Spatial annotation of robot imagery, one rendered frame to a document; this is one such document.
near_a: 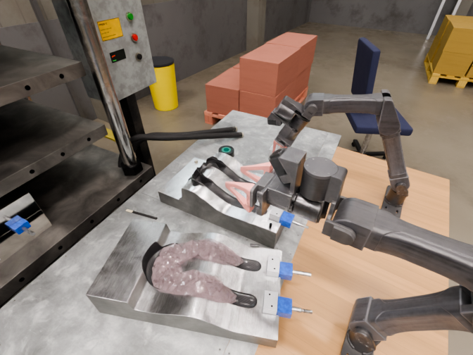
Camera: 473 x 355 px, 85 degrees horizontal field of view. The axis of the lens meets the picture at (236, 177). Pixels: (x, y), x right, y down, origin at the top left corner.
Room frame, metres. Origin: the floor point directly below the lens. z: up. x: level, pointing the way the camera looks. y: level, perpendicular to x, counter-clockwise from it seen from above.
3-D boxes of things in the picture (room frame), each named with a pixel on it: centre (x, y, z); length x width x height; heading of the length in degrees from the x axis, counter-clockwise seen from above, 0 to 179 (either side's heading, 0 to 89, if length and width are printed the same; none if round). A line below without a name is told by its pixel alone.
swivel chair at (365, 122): (2.11, -1.22, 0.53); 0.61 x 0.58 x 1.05; 65
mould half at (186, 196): (0.76, 0.03, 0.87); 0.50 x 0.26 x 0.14; 63
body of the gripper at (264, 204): (0.39, -0.09, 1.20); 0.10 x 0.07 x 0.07; 148
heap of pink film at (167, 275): (0.41, 0.12, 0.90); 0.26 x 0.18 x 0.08; 80
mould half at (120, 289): (0.40, 0.12, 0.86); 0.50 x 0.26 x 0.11; 80
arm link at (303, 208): (0.36, -0.14, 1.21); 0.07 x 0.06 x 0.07; 58
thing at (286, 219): (0.58, -0.18, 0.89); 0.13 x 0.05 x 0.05; 62
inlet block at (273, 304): (0.30, -0.14, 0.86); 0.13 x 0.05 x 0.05; 80
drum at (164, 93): (3.37, 0.97, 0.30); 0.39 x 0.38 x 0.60; 58
